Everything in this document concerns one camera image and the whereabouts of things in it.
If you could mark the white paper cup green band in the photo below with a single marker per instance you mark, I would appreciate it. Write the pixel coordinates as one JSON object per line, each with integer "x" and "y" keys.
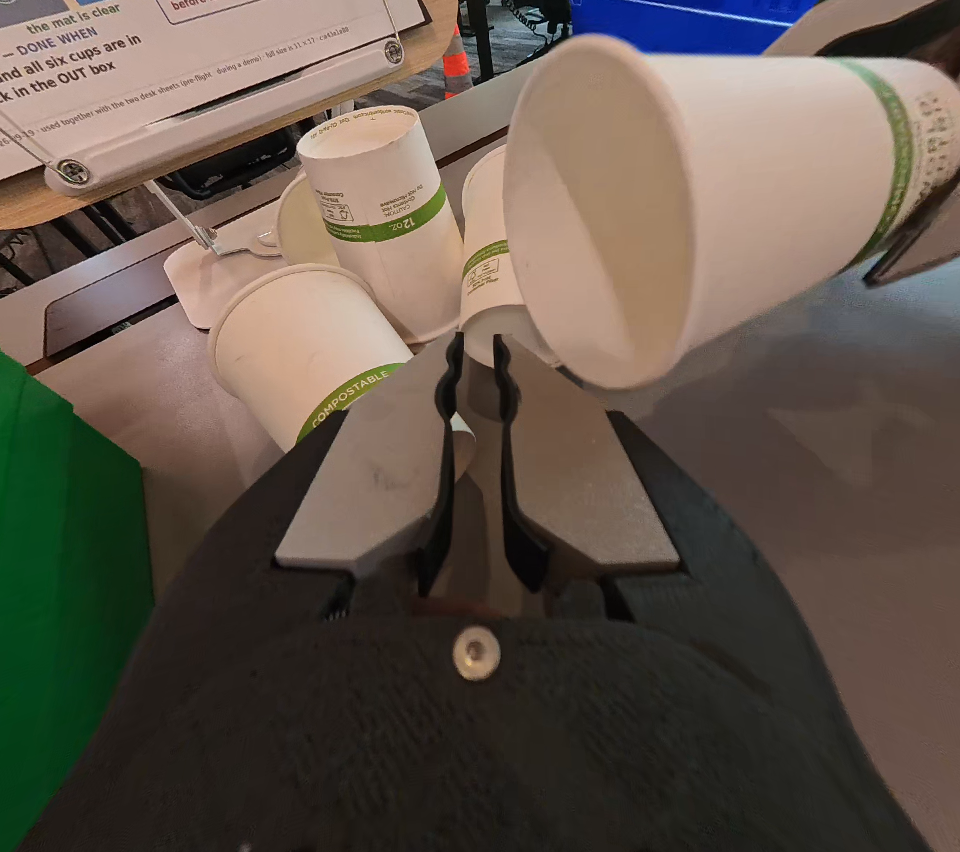
{"x": 390, "y": 251}
{"x": 300, "y": 229}
{"x": 300, "y": 342}
{"x": 484, "y": 244}
{"x": 712, "y": 191}

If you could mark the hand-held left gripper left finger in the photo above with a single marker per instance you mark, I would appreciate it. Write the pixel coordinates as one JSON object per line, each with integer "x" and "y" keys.
{"x": 367, "y": 484}

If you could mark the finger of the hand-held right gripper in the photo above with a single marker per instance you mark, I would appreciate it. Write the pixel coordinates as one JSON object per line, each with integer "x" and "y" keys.
{"x": 862, "y": 15}
{"x": 930, "y": 244}

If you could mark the white sheet holder bar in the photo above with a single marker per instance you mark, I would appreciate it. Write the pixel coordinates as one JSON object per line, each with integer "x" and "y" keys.
{"x": 225, "y": 109}

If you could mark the wooden display board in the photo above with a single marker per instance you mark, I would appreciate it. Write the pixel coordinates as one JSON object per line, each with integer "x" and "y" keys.
{"x": 439, "y": 4}

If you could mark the green plastic bin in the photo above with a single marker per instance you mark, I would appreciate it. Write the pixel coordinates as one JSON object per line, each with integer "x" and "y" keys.
{"x": 60, "y": 567}

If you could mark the orange traffic cone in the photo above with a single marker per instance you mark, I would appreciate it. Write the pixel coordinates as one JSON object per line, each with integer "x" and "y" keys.
{"x": 457, "y": 68}

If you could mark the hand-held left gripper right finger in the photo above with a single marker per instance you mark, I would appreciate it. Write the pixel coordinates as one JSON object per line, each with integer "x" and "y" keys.
{"x": 585, "y": 484}

